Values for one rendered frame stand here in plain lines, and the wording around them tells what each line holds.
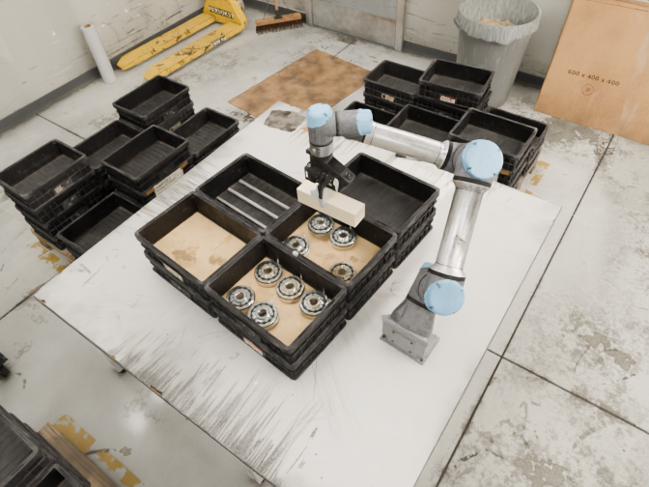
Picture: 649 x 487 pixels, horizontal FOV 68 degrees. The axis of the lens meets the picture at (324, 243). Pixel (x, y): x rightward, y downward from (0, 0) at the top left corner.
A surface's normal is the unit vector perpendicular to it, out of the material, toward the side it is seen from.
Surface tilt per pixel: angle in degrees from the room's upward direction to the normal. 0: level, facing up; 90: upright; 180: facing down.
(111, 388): 0
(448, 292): 56
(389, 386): 0
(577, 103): 72
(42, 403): 0
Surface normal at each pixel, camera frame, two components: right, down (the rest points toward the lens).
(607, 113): -0.55, 0.41
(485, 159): 0.04, 0.00
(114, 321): -0.04, -0.65
